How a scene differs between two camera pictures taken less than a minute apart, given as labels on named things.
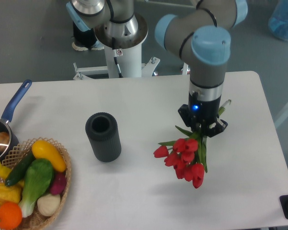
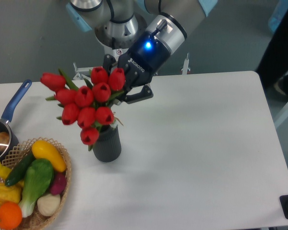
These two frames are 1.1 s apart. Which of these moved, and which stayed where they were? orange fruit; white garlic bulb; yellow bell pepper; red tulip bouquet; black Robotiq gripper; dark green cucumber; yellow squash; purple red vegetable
Moved: black Robotiq gripper; red tulip bouquet
Stayed: purple red vegetable; yellow bell pepper; orange fruit; dark green cucumber; yellow squash; white garlic bulb
